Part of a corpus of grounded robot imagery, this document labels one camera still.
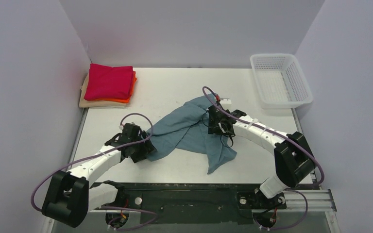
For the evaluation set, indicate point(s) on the folded orange t shirt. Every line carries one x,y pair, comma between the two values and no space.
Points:
124,101

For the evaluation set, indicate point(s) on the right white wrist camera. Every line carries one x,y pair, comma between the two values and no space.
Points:
224,103

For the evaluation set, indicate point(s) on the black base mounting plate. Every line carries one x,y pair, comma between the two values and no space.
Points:
168,203

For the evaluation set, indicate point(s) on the white plastic basket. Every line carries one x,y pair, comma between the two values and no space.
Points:
280,81

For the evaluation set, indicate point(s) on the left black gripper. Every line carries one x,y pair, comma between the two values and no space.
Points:
144,151

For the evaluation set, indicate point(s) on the folded beige t shirt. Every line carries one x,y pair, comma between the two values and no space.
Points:
97,103

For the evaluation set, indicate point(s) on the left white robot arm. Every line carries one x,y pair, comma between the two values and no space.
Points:
90,173

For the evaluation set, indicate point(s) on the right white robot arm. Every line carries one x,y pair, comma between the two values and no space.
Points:
291,152

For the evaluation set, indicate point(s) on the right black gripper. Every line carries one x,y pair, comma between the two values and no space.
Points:
213,121

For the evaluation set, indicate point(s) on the folded magenta t shirt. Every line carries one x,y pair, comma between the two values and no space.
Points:
109,82

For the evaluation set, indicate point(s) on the blue-grey t shirt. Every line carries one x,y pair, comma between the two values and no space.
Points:
185,128

